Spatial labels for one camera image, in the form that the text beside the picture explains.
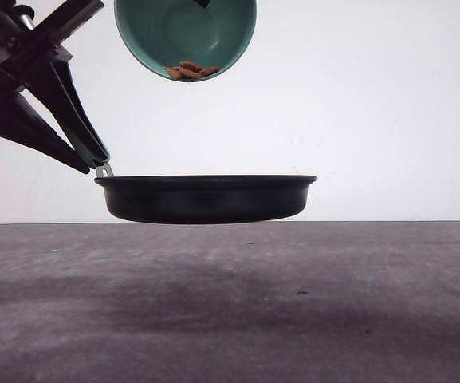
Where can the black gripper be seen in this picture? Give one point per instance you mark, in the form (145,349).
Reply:
(34,56)

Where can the mint green bowl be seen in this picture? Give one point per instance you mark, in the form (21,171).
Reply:
(161,34)

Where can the brown beef pieces pile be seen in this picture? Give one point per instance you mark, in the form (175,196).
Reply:
(189,70)

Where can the black frying pan green handle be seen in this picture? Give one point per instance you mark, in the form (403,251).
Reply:
(191,199)

